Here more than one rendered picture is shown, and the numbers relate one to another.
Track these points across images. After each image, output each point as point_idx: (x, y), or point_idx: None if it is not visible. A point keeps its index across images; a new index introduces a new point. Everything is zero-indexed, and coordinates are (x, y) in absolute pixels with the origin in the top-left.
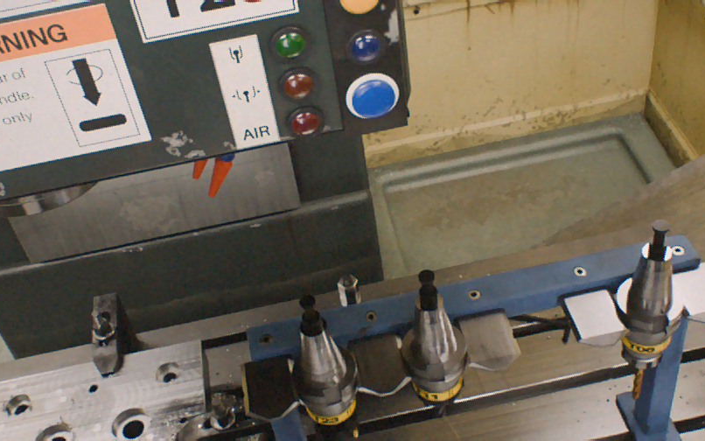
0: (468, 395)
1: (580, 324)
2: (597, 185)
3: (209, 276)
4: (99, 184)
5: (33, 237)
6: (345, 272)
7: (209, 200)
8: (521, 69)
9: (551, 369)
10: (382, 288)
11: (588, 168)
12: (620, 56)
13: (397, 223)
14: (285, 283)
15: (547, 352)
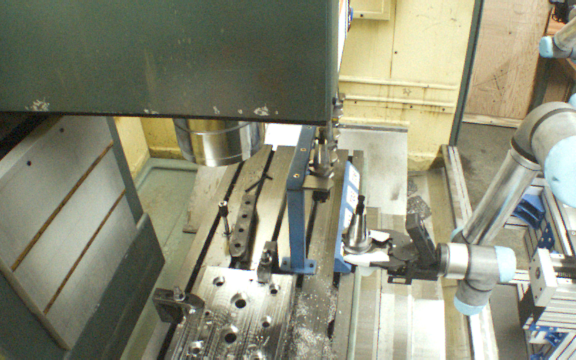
0: (278, 209)
1: (332, 115)
2: (166, 183)
3: (122, 298)
4: (78, 273)
5: (67, 331)
6: (154, 257)
7: (113, 251)
8: None
9: (281, 186)
10: (207, 218)
11: (156, 182)
12: (136, 138)
13: None
14: (142, 280)
15: (273, 184)
